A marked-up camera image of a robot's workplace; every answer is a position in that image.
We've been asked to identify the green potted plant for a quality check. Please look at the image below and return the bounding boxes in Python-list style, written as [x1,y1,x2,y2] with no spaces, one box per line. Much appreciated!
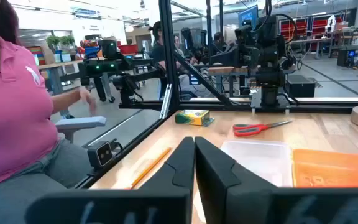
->
[46,34,61,63]
[60,35,76,62]

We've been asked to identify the black metal table frame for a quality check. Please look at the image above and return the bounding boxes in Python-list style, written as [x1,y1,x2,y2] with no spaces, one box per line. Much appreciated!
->
[75,0,358,190]

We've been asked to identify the red handled scissors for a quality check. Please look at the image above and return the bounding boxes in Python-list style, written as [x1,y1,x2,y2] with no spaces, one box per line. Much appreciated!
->
[232,119,293,138]

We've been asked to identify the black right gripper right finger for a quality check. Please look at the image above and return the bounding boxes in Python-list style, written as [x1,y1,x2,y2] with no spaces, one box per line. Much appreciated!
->
[195,136,358,224]

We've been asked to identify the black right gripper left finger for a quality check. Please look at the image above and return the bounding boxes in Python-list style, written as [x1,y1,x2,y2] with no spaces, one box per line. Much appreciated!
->
[25,136,196,224]

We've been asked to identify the green yellow crayon box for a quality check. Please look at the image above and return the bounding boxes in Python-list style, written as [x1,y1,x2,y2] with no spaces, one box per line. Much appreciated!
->
[175,108,215,128]

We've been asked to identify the person's hand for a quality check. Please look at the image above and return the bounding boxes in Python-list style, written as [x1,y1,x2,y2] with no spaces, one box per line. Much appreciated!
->
[78,88,98,116]

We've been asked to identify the person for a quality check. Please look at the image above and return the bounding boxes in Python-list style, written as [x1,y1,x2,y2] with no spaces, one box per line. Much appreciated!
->
[0,0,98,224]
[212,32,227,48]
[149,21,168,100]
[173,34,198,94]

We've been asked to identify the orange plastic box lid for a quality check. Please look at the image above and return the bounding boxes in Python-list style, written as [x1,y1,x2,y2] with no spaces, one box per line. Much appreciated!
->
[292,148,358,189]

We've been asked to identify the blue computer monitor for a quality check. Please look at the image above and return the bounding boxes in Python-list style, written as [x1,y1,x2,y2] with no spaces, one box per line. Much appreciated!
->
[237,4,259,29]

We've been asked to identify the yellow wooden pencil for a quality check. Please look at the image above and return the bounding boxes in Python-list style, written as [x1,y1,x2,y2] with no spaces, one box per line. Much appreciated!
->
[131,146,173,190]

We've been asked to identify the wooden background table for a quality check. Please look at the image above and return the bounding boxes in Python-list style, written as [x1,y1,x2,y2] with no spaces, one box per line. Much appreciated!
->
[37,59,84,95]

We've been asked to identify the grey chair armrest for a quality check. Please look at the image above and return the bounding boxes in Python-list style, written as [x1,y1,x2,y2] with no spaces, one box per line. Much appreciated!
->
[54,116,108,144]

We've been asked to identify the clear plastic pencil box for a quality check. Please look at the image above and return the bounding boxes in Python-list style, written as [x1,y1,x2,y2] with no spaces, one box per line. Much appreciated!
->
[219,139,294,188]

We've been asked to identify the black box on floor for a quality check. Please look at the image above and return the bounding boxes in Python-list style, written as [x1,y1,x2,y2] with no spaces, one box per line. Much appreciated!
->
[285,74,316,98]

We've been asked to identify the red plastic bin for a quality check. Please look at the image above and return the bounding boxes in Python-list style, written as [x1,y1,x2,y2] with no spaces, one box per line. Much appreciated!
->
[117,44,138,55]

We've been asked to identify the small black camera box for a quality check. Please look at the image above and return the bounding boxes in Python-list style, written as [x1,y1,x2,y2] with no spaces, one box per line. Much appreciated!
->
[87,141,115,170]

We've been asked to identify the red storage shelf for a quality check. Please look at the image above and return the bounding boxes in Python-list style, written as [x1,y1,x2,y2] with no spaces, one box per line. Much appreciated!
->
[280,18,309,41]
[311,15,343,37]

